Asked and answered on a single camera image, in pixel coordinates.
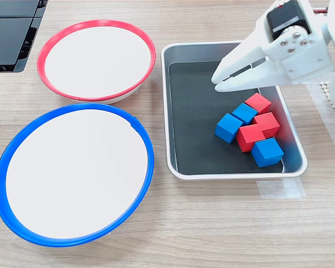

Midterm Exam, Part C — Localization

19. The small red cube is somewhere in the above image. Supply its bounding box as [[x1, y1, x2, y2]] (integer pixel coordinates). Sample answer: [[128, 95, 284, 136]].
[[244, 92, 272, 115], [236, 124, 266, 153], [252, 111, 281, 140]]

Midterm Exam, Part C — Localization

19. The small blue cube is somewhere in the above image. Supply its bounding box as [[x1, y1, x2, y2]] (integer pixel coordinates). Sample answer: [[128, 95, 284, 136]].
[[250, 137, 285, 169], [231, 102, 259, 126], [214, 113, 243, 145]]

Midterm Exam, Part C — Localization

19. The steel tray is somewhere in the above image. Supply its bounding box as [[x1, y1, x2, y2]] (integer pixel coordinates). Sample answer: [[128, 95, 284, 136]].
[[160, 41, 308, 182]]

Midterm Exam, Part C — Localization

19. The black tray mat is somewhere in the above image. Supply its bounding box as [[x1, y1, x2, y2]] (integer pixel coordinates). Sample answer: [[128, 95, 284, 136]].
[[168, 61, 284, 176]]

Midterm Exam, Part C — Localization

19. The clear tape strip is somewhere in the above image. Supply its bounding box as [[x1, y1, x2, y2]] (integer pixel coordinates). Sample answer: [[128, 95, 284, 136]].
[[256, 178, 307, 199], [305, 82, 335, 171]]

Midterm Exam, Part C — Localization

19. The white plate red rim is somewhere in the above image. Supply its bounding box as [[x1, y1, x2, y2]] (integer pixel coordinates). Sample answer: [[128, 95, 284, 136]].
[[36, 19, 157, 105]]

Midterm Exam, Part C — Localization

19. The white plate blue rim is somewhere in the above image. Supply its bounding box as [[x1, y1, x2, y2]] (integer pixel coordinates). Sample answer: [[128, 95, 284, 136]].
[[0, 103, 155, 248]]

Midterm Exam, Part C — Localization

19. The black electronic device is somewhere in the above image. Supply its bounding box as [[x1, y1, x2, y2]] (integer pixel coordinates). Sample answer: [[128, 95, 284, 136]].
[[0, 0, 49, 74]]

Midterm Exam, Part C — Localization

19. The pale perforated base plate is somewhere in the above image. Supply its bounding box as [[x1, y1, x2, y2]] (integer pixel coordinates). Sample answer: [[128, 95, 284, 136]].
[[319, 80, 335, 132]]

